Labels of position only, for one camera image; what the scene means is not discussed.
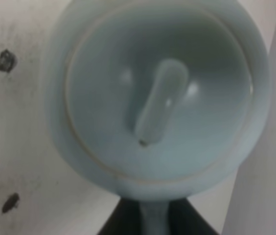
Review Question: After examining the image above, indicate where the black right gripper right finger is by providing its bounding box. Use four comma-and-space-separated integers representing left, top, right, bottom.
163, 198, 219, 235

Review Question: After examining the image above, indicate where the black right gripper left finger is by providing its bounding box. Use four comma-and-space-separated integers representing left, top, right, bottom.
97, 198, 144, 235

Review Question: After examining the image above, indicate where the light blue porcelain teapot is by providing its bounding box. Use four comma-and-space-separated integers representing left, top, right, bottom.
40, 0, 271, 235

